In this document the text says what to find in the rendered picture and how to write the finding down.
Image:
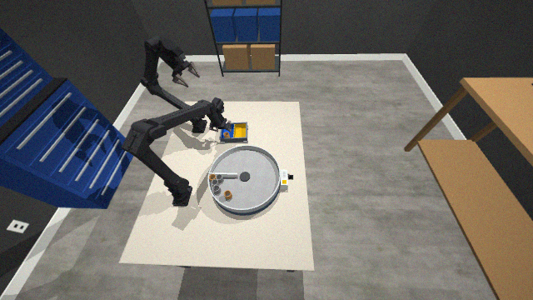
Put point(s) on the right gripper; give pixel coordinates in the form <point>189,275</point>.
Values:
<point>218,124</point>

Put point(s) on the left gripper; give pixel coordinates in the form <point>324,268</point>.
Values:
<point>177,72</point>

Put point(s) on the yellow bin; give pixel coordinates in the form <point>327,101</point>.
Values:
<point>239,130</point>

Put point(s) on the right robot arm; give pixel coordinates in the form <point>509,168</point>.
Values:
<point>145,131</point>

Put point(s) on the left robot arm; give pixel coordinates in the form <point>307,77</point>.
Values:
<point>150,76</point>

